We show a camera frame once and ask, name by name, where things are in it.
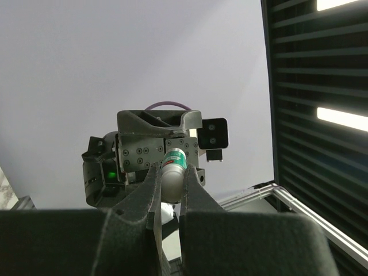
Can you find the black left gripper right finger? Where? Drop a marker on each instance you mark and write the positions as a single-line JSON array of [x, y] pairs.
[[215, 241]]

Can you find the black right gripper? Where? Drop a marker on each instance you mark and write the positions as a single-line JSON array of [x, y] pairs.
[[144, 136]]

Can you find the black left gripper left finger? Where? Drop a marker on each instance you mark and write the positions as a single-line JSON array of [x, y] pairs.
[[123, 240]]

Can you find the green white glue stick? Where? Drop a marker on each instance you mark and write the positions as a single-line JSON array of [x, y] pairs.
[[173, 169]]

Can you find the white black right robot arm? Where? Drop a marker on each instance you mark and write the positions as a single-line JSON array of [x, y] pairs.
[[114, 165]]

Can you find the dark slatted window blind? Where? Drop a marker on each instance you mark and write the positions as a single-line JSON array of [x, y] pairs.
[[318, 59]]

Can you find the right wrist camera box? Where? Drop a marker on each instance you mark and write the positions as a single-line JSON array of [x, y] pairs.
[[213, 138]]

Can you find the aluminium frame rail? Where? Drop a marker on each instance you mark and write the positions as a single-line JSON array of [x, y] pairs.
[[263, 190]]

